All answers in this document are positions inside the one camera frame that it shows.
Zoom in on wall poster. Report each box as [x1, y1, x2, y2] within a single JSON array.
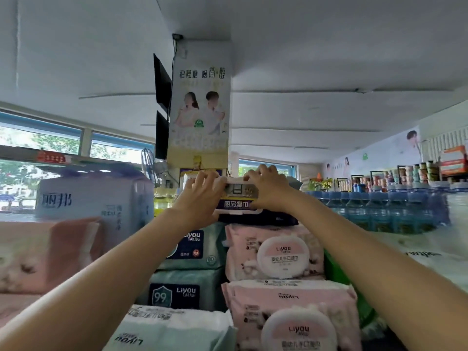
[[321, 125, 423, 180]]

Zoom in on navy kitchen wipes pack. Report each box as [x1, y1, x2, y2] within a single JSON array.
[[181, 172, 305, 228]]

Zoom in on row of blue-capped water bottles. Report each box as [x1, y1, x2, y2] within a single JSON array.
[[305, 180, 468, 235]]

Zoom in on stack of pink tissue packs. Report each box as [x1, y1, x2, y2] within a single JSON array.
[[0, 216, 107, 327]]

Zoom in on stack of orange white boxes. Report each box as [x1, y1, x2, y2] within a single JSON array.
[[438, 145, 468, 176]]

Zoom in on dark metal shelf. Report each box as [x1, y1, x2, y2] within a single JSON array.
[[360, 321, 407, 351]]

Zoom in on white baby wipes packets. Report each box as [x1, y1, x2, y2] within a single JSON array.
[[365, 230, 468, 293]]

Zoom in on grey electric fan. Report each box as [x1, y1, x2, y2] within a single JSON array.
[[140, 147, 169, 187]]

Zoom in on person's right forearm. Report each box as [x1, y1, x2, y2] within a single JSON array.
[[289, 190, 468, 351]]

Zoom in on person's left hand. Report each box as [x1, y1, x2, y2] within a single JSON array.
[[171, 170, 230, 231]]

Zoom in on person's left forearm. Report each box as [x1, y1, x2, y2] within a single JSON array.
[[0, 208, 220, 351]]

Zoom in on black wall monitor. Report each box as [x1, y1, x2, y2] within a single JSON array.
[[155, 110, 170, 161], [153, 53, 173, 114]]

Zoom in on pink wipes pack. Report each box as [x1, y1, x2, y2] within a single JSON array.
[[220, 279, 363, 351], [223, 222, 326, 283]]

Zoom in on blue framed window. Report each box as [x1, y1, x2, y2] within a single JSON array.
[[0, 109, 156, 213], [238, 159, 298, 179]]

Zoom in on teal Liyou wipes pack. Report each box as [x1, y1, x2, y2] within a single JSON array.
[[156, 221, 229, 272]]

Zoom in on red sign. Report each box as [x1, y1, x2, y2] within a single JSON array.
[[36, 149, 72, 165]]

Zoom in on large pale blue tissue pack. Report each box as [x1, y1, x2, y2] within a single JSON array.
[[34, 165, 156, 253]]

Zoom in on pillar poster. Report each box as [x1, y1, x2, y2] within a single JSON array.
[[166, 39, 232, 169]]

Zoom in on person's right hand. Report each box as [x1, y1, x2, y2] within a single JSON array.
[[242, 164, 305, 215]]

